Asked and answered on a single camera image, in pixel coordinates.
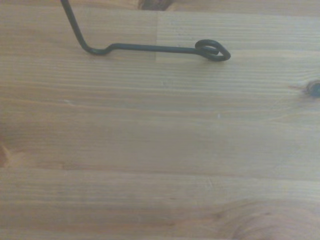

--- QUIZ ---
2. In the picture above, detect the black wire bowl stand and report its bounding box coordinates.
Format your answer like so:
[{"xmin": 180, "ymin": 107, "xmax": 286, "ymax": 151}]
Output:
[{"xmin": 59, "ymin": 0, "xmax": 231, "ymax": 62}]

